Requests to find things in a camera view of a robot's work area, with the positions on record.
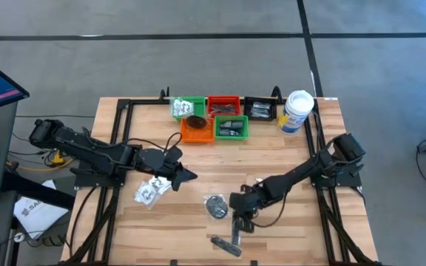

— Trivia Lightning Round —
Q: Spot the orange plastic slotted basket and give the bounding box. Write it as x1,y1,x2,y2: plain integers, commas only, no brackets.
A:
180,117,215,144

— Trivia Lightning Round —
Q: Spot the black diagonal support bar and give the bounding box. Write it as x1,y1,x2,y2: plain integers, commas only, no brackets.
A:
1,171,76,211

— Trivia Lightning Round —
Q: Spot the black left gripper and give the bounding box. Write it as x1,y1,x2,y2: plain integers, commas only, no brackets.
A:
160,146,199,192

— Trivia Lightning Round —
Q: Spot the black round brush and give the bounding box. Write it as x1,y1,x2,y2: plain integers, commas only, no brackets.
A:
203,194,231,221
186,115,209,130

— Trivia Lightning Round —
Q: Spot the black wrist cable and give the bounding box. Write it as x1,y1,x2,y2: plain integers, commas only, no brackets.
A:
163,132,183,153
252,191,288,228

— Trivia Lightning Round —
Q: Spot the black aluminium rig frame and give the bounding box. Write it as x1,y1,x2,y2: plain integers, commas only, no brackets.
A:
64,96,380,266

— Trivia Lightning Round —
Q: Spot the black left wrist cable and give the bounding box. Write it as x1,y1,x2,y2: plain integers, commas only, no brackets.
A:
163,132,183,153

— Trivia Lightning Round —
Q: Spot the yellow disinfectant wipes canister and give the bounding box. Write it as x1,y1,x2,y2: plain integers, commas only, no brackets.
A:
277,89,316,136

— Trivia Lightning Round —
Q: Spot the white printed pouch clear bag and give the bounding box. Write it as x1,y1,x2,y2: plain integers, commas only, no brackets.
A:
181,98,196,116
171,98,186,118
133,181,161,211
148,176,173,195

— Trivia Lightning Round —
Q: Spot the red plastic slotted basket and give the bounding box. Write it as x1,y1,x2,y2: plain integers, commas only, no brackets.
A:
207,95,242,118

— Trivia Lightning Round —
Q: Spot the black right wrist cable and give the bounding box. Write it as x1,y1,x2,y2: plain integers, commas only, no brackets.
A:
252,191,288,228

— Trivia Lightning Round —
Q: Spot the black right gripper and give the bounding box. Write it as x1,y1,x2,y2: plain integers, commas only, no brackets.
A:
229,191,262,234

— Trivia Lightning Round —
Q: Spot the black plastic slotted basket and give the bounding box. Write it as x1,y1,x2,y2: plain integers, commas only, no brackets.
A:
243,96,277,122

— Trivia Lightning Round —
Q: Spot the green plastic slotted basket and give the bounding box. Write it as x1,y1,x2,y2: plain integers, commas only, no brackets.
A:
171,95,206,122
214,115,250,141

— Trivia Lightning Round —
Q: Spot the yellow cable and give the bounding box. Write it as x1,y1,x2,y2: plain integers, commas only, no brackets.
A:
6,151,77,173

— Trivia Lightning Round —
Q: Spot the white printed paper sheet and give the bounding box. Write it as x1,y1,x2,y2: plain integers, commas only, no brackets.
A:
13,180,70,240

